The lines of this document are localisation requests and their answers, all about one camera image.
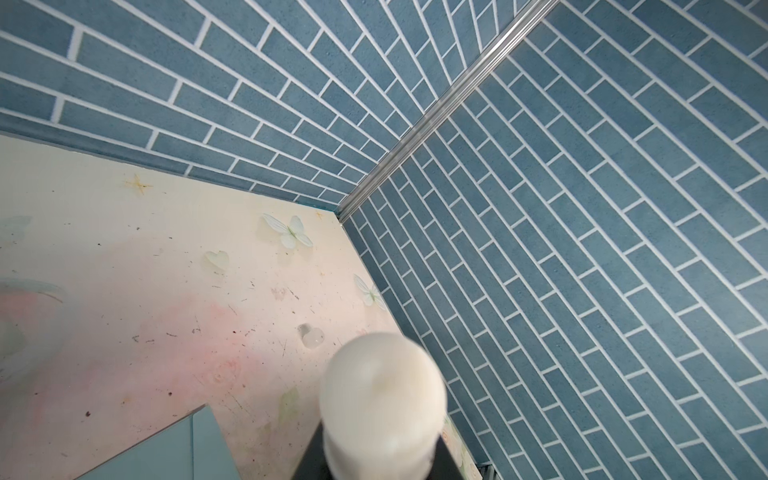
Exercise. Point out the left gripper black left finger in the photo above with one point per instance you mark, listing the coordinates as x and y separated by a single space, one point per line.
312 465

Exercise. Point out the translucent glue stick cap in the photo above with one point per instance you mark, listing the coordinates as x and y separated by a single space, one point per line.
312 337

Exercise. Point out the teal envelope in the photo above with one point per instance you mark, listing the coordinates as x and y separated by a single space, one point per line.
190 448

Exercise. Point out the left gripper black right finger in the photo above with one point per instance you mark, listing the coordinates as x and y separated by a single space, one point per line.
445 467

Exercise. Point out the white glue stick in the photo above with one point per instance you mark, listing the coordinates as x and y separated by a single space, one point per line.
382 405

